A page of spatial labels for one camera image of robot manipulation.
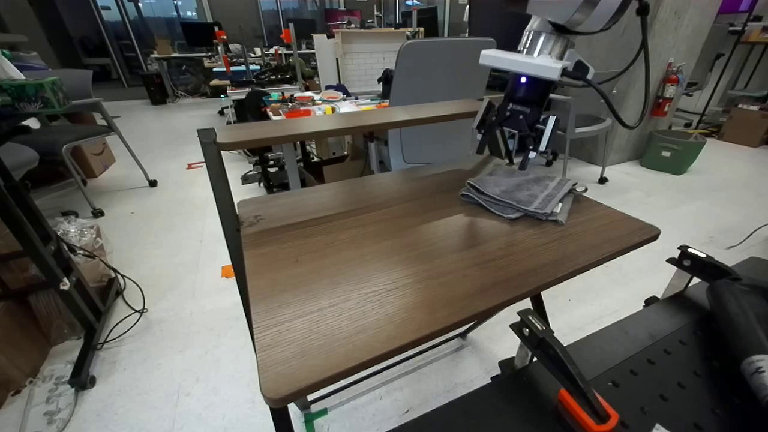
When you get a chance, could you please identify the grey high-back chair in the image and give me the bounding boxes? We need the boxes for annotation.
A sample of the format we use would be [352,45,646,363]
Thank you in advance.
[386,37,498,172]

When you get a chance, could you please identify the grey towel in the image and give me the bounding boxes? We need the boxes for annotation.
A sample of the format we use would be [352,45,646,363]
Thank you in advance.
[460,163,588,224]

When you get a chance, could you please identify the monitor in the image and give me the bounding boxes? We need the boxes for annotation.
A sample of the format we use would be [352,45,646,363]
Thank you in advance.
[179,20,218,49]

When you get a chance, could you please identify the white tiled toy kitchen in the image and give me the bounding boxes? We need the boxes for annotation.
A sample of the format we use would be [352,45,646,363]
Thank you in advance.
[313,28,424,93]

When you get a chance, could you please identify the green plastic bin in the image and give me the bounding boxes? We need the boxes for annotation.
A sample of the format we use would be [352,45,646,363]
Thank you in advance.
[639,129,708,176]

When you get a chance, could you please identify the clear plastic bag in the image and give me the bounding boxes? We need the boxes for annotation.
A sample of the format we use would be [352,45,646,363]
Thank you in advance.
[50,215,115,286]

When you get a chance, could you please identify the cardboard box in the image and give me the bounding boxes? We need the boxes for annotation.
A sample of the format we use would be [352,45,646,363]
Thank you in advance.
[718,106,768,148]
[70,139,117,179]

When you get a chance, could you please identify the red fire extinguisher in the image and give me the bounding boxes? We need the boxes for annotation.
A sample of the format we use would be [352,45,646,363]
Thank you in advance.
[650,58,686,118]

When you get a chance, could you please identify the black cylinder with white label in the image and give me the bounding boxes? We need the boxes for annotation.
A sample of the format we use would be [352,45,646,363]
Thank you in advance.
[704,278,768,410]

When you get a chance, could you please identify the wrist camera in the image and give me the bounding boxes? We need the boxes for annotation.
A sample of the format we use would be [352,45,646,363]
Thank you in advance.
[479,49,595,82]

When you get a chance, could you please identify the black metal rack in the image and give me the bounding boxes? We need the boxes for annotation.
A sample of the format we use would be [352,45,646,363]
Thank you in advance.
[0,155,121,392]

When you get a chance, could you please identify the black cable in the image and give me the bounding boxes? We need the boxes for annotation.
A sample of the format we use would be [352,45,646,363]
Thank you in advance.
[724,223,768,251]
[59,238,148,351]

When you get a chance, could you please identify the row of grey chairs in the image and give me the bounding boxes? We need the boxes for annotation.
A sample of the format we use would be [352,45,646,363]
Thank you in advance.
[0,68,159,219]

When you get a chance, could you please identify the grey chair on casters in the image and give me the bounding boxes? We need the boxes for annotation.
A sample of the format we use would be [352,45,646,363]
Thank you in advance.
[547,92,614,185]

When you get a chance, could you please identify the cluttered table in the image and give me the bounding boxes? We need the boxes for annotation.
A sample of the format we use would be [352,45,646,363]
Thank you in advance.
[227,89,392,191]

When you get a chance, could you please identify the green tissue box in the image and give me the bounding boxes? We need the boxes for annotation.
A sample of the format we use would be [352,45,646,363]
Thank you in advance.
[0,76,72,113]

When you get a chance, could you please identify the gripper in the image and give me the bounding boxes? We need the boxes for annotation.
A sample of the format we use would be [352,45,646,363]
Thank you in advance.
[473,76,560,172]

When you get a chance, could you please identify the black clamp with orange handle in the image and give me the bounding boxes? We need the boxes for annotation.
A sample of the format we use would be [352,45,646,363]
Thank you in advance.
[509,308,622,432]

